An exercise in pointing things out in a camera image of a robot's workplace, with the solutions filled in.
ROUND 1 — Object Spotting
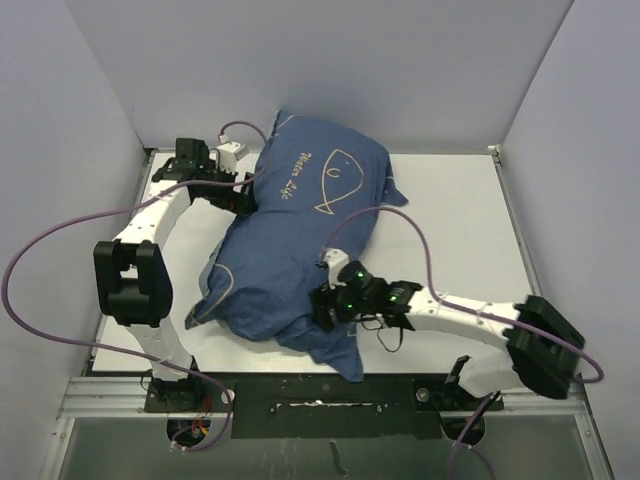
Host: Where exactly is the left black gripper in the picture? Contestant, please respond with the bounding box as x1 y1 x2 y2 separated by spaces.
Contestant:
197 160 257 216

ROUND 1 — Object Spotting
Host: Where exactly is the blue pillowcase with fish print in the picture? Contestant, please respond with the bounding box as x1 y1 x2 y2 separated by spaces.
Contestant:
184 110 408 382

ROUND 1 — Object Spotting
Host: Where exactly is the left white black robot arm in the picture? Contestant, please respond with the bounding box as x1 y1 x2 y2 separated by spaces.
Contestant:
93 135 256 411

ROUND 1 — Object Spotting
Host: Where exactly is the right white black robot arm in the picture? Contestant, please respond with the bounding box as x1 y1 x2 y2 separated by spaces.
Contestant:
310 258 585 409

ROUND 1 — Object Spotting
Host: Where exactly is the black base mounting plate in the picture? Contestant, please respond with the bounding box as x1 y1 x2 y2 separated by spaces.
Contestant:
144 373 480 440

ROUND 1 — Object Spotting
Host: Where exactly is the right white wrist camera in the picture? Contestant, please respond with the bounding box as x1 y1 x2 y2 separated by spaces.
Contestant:
316 249 350 284

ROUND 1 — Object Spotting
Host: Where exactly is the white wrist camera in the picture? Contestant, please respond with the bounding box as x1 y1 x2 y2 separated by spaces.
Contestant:
216 141 249 174
316 249 350 284

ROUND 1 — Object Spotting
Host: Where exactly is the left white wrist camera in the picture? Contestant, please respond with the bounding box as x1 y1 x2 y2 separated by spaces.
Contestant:
216 141 249 174

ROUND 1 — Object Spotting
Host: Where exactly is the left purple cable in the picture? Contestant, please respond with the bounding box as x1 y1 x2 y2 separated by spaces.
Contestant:
1 121 271 454

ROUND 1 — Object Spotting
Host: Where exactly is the purple cable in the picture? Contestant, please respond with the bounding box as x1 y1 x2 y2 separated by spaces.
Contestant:
322 205 605 480
1 121 271 454

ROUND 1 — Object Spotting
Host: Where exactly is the aluminium frame rail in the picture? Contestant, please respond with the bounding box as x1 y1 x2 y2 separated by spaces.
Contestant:
58 374 589 420

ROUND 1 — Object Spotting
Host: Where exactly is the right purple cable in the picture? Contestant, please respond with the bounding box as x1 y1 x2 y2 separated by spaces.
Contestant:
322 205 605 480

